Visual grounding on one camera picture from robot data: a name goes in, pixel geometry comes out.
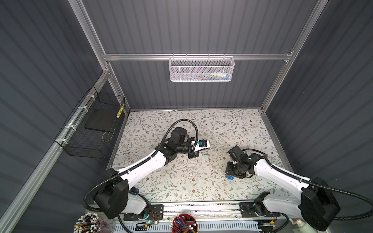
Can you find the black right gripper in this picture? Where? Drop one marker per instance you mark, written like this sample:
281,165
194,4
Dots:
228,170

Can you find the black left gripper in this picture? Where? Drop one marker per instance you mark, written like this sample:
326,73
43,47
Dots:
193,155

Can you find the perforated metal ring plate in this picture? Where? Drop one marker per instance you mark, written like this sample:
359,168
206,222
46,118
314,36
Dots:
206,156

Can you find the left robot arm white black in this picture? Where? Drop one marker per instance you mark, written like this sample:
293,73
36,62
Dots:
120,195

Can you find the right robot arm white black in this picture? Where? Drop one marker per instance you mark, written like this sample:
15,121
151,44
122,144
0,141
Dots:
312,200

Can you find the blue black stapler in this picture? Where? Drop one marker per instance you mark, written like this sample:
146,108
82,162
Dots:
134,191

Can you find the red pencil cup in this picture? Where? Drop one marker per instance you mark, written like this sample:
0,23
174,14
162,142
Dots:
184,223

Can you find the yellow marker pen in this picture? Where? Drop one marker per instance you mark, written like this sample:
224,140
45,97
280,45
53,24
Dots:
120,111

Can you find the white glue bottle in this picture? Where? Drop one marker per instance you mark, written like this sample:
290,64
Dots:
302,227

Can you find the black foam pad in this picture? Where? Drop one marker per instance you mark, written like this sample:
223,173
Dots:
102,120

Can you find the clear pencil jar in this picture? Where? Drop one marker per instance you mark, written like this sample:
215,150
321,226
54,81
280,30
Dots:
93,223

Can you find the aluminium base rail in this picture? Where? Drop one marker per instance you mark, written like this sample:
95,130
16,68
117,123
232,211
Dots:
211,217

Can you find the white wire mesh basket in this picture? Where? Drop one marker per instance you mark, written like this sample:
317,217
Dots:
201,70

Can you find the black wire basket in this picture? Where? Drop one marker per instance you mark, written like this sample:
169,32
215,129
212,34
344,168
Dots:
75,140

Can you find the horizontal aluminium frame bar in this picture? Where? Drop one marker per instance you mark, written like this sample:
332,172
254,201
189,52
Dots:
186,56

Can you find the aluminium frame corner post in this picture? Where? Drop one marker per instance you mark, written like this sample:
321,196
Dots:
97,47

